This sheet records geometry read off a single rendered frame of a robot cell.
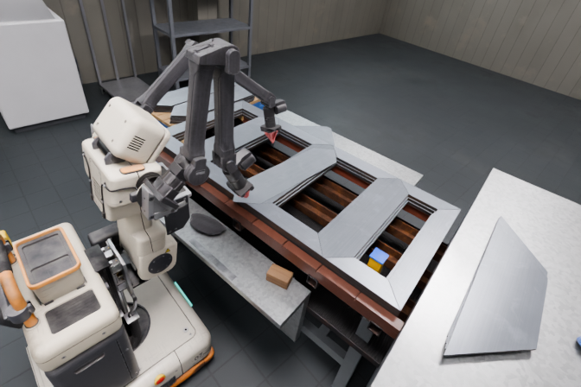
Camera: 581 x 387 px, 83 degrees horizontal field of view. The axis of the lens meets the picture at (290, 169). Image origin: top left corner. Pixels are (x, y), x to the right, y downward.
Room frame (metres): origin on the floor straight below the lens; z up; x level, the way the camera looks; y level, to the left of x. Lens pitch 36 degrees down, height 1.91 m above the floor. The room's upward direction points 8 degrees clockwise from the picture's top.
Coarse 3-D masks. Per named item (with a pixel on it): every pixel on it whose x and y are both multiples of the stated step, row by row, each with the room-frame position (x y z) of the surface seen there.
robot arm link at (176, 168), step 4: (184, 156) 0.86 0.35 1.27; (180, 160) 0.85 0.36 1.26; (184, 160) 0.85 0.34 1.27; (172, 164) 0.83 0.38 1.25; (176, 164) 0.83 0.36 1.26; (180, 164) 0.84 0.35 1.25; (184, 164) 0.83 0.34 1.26; (172, 168) 0.82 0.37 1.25; (176, 168) 0.81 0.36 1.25; (180, 168) 0.81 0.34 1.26; (184, 168) 0.82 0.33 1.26; (172, 172) 0.81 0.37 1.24; (176, 172) 0.80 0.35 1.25; (180, 172) 0.80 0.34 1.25; (176, 176) 0.79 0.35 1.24; (180, 176) 0.80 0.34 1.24; (184, 180) 0.81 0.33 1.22
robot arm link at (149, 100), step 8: (184, 48) 1.32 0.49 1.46; (176, 56) 1.30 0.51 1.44; (184, 56) 1.29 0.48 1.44; (176, 64) 1.26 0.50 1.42; (184, 64) 1.28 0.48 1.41; (168, 72) 1.24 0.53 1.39; (176, 72) 1.26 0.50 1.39; (184, 72) 1.28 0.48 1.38; (160, 80) 1.21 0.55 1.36; (168, 80) 1.23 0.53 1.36; (176, 80) 1.25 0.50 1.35; (152, 88) 1.19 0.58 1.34; (160, 88) 1.20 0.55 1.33; (168, 88) 1.22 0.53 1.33; (144, 96) 1.17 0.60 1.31; (152, 96) 1.17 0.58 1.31; (160, 96) 1.19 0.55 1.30; (144, 104) 1.14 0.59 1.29; (152, 104) 1.16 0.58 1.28
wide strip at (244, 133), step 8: (256, 120) 1.91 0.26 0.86; (264, 120) 1.92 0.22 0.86; (240, 128) 1.78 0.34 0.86; (248, 128) 1.79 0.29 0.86; (256, 128) 1.81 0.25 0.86; (240, 136) 1.68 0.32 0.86; (248, 136) 1.69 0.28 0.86; (256, 136) 1.70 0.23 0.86; (208, 144) 1.55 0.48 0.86; (240, 144) 1.60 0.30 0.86; (208, 152) 1.48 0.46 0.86; (208, 160) 1.41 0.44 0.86
